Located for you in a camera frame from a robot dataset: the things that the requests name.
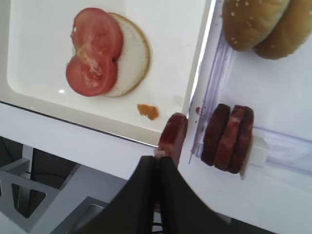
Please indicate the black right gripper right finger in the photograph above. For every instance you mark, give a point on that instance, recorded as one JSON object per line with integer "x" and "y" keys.
{"x": 183, "y": 212}

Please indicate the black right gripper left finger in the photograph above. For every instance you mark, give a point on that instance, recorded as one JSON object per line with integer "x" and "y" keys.
{"x": 132, "y": 209}

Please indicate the meat patty slice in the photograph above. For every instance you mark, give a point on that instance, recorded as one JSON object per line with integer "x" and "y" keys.
{"x": 214, "y": 132}
{"x": 172, "y": 138}
{"x": 235, "y": 141}

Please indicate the tomato slice on bun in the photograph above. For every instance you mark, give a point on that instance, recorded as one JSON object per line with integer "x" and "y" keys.
{"x": 98, "y": 41}

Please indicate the white pusher block right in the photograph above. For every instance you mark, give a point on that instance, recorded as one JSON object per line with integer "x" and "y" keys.
{"x": 256, "y": 155}

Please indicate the orange sauce smear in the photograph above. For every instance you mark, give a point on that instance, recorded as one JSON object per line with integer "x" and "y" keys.
{"x": 151, "y": 112}

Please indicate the white rectangular metal tray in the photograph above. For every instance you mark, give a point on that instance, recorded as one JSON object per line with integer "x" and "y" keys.
{"x": 36, "y": 46}

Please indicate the bottom bun on tray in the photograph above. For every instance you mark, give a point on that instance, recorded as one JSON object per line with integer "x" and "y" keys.
{"x": 134, "y": 61}

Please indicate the rear bun top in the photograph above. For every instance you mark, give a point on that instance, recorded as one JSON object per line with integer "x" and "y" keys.
{"x": 293, "y": 29}

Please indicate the grey metal table frame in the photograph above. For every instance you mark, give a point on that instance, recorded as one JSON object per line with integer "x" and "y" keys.
{"x": 45, "y": 194}

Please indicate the clear patty holder rail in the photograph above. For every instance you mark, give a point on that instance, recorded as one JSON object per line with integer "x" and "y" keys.
{"x": 288, "y": 152}

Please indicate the right long clear rail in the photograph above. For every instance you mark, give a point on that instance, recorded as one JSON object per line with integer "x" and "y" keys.
{"x": 209, "y": 100}

